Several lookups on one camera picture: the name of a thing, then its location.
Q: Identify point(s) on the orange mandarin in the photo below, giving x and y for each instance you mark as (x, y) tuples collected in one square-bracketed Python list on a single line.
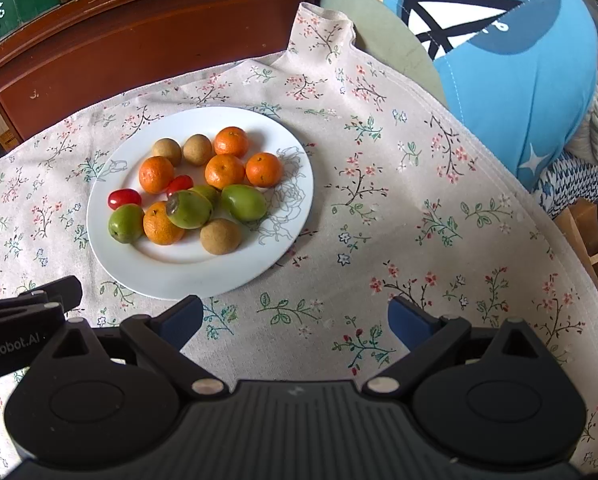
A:
[(231, 142), (156, 174), (156, 231), (224, 171), (263, 169)]

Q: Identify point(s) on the brown wooden headboard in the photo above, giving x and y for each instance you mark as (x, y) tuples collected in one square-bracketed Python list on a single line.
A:
[(154, 40)]

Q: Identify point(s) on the brown longan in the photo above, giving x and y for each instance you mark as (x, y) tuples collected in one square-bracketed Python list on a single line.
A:
[(197, 149), (221, 236), (167, 152)]

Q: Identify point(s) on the white plate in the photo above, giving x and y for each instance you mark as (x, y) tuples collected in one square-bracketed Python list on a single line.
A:
[(189, 275)]

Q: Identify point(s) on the red cherry tomato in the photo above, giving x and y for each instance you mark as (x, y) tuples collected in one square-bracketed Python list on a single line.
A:
[(125, 198), (179, 184)]

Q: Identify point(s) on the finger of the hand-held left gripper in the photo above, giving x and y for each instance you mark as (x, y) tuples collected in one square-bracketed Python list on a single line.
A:
[(54, 292)]

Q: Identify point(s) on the green jujube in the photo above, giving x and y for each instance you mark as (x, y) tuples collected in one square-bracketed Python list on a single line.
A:
[(243, 202), (126, 224), (189, 210), (209, 192)]

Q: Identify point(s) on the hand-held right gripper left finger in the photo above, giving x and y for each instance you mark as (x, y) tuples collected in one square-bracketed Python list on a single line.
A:
[(181, 322)]

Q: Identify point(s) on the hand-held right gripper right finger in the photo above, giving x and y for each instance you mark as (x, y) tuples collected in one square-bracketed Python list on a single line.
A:
[(409, 322)]

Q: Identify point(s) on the blue white patterned cloth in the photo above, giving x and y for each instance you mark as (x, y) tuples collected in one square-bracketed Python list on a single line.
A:
[(574, 182)]

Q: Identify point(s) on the floral tablecloth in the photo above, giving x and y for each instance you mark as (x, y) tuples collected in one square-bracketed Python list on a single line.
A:
[(404, 240)]

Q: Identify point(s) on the pale green sheet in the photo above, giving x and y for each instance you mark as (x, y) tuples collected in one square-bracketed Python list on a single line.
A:
[(369, 25)]

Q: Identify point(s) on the light wooden chair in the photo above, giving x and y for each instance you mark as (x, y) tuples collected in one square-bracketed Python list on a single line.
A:
[(591, 247)]

